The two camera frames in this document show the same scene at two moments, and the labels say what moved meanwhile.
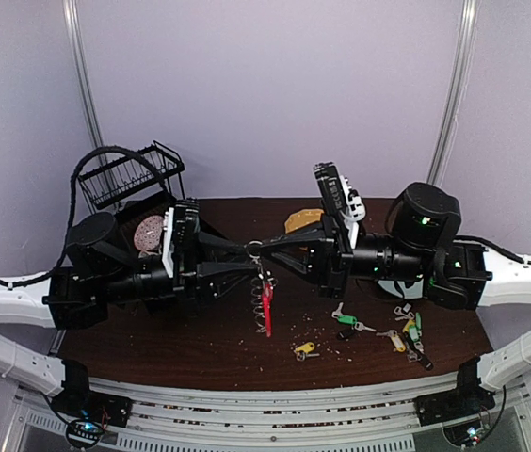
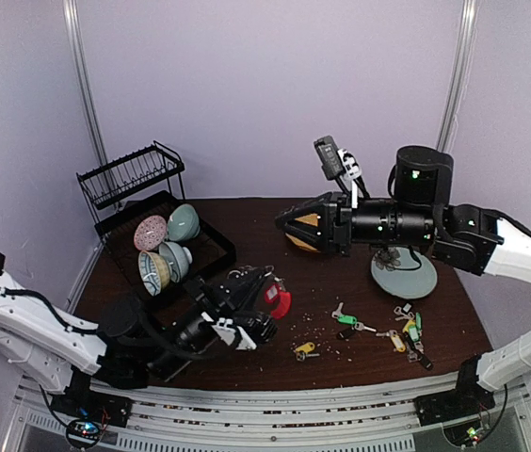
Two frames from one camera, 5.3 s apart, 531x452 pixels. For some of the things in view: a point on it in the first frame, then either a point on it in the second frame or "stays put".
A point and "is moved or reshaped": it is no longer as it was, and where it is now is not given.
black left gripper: (186, 268) → (237, 304)
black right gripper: (329, 259) → (339, 224)
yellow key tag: (398, 345) stays put
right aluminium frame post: (459, 81) stays put
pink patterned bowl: (148, 233) stays put
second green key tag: (346, 319) stays put
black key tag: (345, 333) stays put
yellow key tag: (306, 347) stays put
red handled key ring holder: (264, 284) is moved or reshaped
